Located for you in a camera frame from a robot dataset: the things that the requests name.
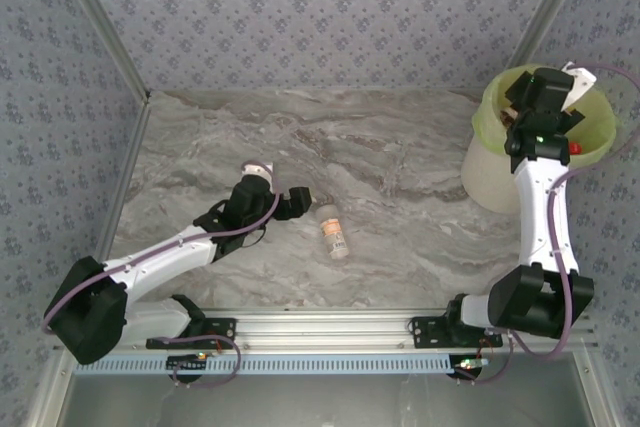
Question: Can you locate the white bottle orange label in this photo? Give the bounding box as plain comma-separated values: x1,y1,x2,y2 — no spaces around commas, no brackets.
315,202,352,262

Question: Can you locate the white plastic bin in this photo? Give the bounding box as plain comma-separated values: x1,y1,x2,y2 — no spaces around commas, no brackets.
460,139,581,216

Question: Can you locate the black circuit board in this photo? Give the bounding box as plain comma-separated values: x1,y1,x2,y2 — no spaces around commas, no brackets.
167,354,209,381
448,354,489,379

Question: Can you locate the grey metal lower panel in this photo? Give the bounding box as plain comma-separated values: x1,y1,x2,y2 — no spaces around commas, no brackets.
24,349,619,427

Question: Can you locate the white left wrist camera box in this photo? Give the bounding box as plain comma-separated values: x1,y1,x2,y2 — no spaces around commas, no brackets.
241,160,276,184

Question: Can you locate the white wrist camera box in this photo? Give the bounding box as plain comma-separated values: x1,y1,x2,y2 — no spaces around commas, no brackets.
559,62,599,111
241,160,276,184

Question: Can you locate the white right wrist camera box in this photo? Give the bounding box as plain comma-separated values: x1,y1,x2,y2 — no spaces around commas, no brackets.
559,62,599,111

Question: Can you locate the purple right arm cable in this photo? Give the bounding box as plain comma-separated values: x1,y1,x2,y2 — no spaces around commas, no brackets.
457,62,640,386

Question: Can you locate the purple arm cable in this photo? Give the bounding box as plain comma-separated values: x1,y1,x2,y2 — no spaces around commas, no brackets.
457,62,640,386
42,160,243,390

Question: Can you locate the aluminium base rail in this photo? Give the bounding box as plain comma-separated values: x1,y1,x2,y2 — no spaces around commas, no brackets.
119,310,599,351

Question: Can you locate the aluminium side rail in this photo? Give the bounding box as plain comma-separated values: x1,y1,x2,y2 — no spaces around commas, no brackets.
92,91,154,263

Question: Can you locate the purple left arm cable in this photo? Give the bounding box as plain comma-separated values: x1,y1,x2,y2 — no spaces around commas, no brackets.
42,160,243,390

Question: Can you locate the slotted grey cable tray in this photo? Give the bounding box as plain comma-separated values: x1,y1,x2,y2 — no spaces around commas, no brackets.
94,352,494,376

